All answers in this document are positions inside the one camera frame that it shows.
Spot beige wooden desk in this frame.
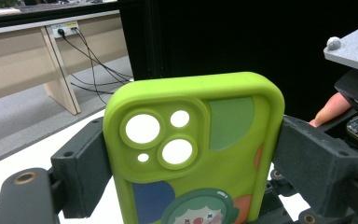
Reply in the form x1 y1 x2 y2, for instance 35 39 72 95
0 8 129 117

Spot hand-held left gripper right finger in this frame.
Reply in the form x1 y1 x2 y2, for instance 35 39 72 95
271 114 358 217

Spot white power outlet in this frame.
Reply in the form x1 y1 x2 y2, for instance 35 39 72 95
50 21 80 39

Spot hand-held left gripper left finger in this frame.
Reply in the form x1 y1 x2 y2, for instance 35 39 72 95
50 117 113 219

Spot black power cable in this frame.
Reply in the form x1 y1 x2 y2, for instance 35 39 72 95
57 28 135 82
71 27 129 105

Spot black curtain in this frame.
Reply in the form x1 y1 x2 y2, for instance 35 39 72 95
117 0 358 123

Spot green cartoon phone case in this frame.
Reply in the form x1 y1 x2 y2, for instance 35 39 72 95
102 71 285 224

